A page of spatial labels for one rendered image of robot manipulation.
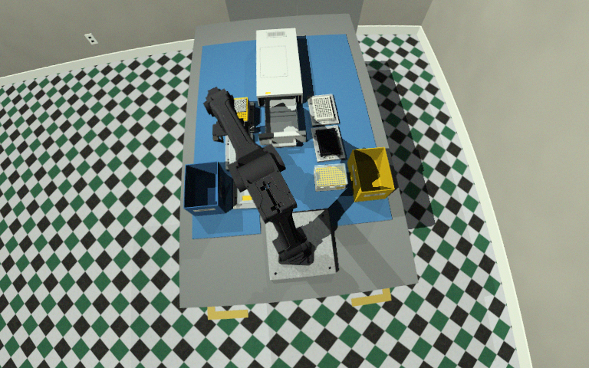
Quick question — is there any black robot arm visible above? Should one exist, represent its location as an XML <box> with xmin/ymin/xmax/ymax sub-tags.
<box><xmin>203</xmin><ymin>87</ymin><xmax>312</xmax><ymax>265</ymax></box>

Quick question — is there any yellow bin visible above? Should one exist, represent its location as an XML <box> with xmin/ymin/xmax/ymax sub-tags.
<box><xmin>347</xmin><ymin>147</ymin><xmax>394</xmax><ymax>202</ymax></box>

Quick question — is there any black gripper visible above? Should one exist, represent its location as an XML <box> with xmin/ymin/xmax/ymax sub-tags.
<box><xmin>212</xmin><ymin>118</ymin><xmax>251</xmax><ymax>143</ymax></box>

